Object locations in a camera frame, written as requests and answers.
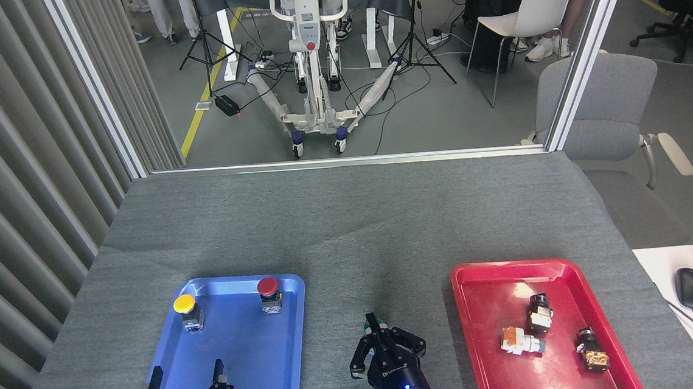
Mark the green push button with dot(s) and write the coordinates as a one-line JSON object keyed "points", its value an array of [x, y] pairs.
{"points": [[381, 324]]}

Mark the silver frame rail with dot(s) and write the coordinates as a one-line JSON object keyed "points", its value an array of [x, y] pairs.
{"points": [[350, 160]]}

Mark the grey felt table cover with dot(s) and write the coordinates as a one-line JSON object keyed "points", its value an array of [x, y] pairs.
{"points": [[361, 230]]}

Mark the white plastic chair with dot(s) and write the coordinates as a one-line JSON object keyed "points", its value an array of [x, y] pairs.
{"points": [[543, 4]]}

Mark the silver frame post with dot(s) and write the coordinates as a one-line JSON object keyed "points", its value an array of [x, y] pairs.
{"points": [[586, 49], [98, 90]]}

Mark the black and orange switch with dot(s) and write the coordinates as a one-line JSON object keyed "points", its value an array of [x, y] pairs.
{"points": [[592, 351]]}

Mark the white side desk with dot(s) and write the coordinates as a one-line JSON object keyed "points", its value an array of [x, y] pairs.
{"points": [[663, 270]]}

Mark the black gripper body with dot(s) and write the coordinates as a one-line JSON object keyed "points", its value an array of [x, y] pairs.
{"points": [[399, 383]]}

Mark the person in black shorts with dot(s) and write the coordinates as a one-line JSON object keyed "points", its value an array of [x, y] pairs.
{"points": [[566, 20]]}

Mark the red plastic tray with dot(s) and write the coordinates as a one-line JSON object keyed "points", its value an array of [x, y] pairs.
{"points": [[488, 306]]}

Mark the white and orange switch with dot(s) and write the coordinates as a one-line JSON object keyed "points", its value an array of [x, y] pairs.
{"points": [[521, 341]]}

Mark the black selector switch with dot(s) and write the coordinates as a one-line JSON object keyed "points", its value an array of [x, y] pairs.
{"points": [[540, 315]]}

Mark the yellow push button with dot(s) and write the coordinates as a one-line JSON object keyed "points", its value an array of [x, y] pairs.
{"points": [[184, 303]]}

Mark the blue plastic tray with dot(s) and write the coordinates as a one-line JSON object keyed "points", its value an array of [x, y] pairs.
{"points": [[259, 347]]}

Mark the white stand on wheels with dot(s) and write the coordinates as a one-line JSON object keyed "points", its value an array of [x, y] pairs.
{"points": [[305, 39]]}

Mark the white power strip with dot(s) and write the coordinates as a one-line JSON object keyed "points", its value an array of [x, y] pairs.
{"points": [[438, 38]]}

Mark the black tripod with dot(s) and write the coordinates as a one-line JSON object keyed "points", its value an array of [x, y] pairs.
{"points": [[207, 45], [414, 43]]}

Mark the red push button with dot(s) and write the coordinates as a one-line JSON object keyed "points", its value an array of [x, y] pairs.
{"points": [[267, 285]]}

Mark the grey office chair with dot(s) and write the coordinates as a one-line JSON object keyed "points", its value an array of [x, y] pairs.
{"points": [[602, 103]]}

